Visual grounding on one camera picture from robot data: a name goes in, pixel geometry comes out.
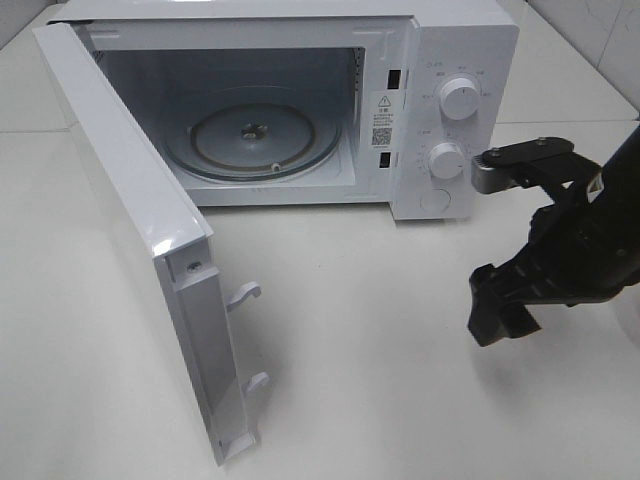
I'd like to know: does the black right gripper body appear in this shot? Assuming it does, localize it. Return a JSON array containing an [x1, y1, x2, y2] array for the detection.
[[538, 164, 639, 306]]

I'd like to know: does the white microwave knob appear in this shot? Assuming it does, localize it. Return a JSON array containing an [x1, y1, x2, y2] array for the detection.
[[428, 142, 465, 180], [437, 75, 480, 121]]

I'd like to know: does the upper white microwave knob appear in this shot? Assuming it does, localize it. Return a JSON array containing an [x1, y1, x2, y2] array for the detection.
[[437, 75, 480, 121]]

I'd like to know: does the lower white microwave knob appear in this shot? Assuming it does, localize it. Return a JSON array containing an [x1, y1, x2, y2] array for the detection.
[[428, 142, 465, 180]]

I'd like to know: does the glass microwave turntable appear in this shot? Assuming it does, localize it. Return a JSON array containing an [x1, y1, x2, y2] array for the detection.
[[161, 86, 342, 182]]

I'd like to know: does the white microwave oven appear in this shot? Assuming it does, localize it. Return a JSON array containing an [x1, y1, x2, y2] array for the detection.
[[43, 1, 519, 221]]

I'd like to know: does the white microwave door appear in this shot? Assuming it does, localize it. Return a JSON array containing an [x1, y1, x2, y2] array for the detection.
[[34, 23, 269, 464]]

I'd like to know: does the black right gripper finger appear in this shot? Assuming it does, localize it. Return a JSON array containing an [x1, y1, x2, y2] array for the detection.
[[467, 249, 565, 347]]

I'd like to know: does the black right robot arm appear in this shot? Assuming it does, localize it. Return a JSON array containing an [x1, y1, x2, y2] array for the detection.
[[468, 132, 639, 347]]

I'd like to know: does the round white door button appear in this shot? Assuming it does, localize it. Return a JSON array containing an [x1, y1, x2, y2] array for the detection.
[[420, 189, 451, 215]]

